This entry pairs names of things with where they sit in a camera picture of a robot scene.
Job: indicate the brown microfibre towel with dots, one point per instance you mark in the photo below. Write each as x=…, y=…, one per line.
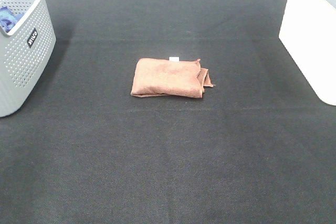
x=160, y=77

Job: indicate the black table cloth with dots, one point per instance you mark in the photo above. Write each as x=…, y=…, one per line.
x=258, y=147

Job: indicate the grey perforated laundry basket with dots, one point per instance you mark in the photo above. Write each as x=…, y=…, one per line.
x=25, y=52

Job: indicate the white plastic bin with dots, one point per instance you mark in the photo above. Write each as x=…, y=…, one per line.
x=308, y=33

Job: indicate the blue cloth in basket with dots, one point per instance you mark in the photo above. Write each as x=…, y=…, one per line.
x=9, y=19

